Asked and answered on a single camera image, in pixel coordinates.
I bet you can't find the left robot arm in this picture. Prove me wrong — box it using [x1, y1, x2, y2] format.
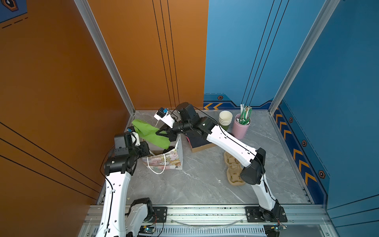
[96, 129, 154, 237]

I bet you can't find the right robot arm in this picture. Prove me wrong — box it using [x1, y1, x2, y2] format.
[154, 102, 281, 222]

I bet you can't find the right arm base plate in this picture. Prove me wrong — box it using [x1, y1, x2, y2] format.
[245, 206, 288, 223]

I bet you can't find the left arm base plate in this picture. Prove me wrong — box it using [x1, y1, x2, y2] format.
[143, 206, 168, 223]

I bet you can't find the pink straw holder cup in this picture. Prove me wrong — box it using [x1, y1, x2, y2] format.
[232, 114, 251, 139]

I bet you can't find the cartoon animal paper gift bag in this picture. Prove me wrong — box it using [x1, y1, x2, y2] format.
[141, 135, 184, 174]

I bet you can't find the stack of pulp cup carriers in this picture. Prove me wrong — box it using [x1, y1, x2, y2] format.
[224, 152, 246, 186]

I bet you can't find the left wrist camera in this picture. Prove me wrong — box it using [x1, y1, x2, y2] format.
[126, 126, 140, 146]

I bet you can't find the green circuit board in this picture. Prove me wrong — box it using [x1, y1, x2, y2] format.
[137, 226, 157, 237]

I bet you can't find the stack of paper cups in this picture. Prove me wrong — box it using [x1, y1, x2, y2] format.
[218, 111, 233, 131]

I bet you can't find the small right circuit board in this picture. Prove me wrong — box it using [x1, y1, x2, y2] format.
[264, 225, 287, 237]

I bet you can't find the black paper napkin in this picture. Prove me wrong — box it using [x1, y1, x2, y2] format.
[186, 132, 211, 149]

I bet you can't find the green paper napkin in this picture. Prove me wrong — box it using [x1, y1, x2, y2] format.
[132, 119, 170, 149]

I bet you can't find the bundle of wrapped straws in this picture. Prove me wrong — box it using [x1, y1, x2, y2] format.
[237, 104, 252, 125]

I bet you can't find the aluminium front rail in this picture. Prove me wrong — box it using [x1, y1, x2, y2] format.
[85, 203, 332, 227]

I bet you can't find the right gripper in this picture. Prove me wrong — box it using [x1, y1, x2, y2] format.
[155, 120, 194, 141]

